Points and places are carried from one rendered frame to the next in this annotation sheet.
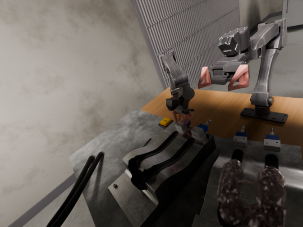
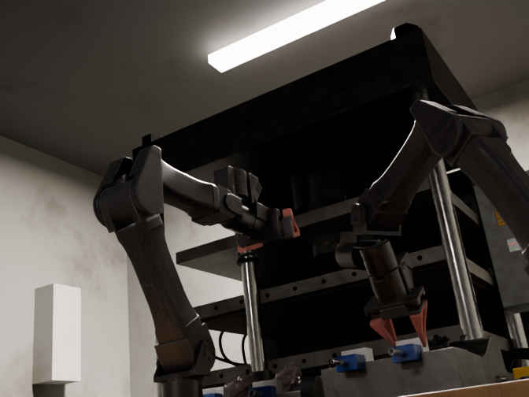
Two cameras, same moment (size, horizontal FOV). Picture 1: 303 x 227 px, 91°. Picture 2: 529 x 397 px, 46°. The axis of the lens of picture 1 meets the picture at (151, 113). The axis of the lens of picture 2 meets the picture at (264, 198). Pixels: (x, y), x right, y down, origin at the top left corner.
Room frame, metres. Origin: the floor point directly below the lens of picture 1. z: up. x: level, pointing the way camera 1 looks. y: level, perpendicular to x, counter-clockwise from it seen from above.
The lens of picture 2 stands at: (1.52, -0.95, 0.77)
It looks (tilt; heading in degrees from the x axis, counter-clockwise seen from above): 21 degrees up; 147
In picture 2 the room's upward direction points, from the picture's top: 7 degrees counter-clockwise
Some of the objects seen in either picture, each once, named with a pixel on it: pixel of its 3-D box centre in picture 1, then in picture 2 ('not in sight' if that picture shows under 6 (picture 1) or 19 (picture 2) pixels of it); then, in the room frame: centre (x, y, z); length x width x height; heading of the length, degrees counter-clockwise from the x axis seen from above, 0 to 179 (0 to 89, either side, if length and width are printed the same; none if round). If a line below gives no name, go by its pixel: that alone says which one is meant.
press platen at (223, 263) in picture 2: not in sight; (332, 242); (-0.45, 0.62, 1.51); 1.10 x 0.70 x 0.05; 27
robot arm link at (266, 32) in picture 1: (261, 45); (175, 205); (0.57, -0.53, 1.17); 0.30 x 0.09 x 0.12; 119
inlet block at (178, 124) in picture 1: (186, 122); (405, 354); (0.68, -0.16, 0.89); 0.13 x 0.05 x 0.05; 118
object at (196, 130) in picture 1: (203, 127); (348, 363); (0.58, -0.21, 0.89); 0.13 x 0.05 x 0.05; 117
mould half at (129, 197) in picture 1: (160, 162); (429, 375); (0.51, 0.06, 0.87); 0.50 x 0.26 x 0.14; 117
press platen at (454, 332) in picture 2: not in sight; (349, 365); (-0.44, 0.61, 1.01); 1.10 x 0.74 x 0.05; 27
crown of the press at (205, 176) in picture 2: not in sight; (317, 187); (-0.42, 0.57, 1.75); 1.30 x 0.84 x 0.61; 27
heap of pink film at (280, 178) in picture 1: (249, 188); (268, 383); (0.24, -0.18, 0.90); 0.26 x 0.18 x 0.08; 135
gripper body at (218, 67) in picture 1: (231, 69); (253, 225); (0.45, -0.30, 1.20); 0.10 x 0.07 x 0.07; 29
